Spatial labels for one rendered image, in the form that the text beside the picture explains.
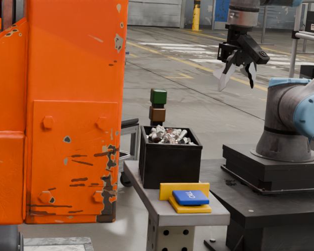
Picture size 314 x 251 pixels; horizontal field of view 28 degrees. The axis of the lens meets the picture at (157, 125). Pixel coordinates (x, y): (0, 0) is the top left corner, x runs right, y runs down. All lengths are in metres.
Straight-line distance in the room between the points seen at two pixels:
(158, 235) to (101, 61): 0.63
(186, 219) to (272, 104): 0.83
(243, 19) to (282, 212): 0.59
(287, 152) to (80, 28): 1.24
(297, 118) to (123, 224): 0.92
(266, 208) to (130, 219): 0.80
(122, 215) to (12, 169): 1.59
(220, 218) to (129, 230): 1.09
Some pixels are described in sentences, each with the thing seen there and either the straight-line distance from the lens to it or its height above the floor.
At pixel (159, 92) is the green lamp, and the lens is 1.72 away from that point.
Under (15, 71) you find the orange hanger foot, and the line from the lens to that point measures 1.06.
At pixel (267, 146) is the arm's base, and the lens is 2.16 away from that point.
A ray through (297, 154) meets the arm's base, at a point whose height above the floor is 0.42.
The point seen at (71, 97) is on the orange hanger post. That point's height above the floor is 0.75.
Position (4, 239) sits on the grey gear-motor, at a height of 0.40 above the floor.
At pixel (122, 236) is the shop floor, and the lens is 2.42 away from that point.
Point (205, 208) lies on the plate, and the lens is 1.41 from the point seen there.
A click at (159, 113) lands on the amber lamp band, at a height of 0.60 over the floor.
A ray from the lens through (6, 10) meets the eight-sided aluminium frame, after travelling 1.37.
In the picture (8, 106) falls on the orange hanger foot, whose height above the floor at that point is 0.72.
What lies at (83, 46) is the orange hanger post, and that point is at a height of 0.83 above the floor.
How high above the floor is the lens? 0.93
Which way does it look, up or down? 12 degrees down
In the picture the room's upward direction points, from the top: 4 degrees clockwise
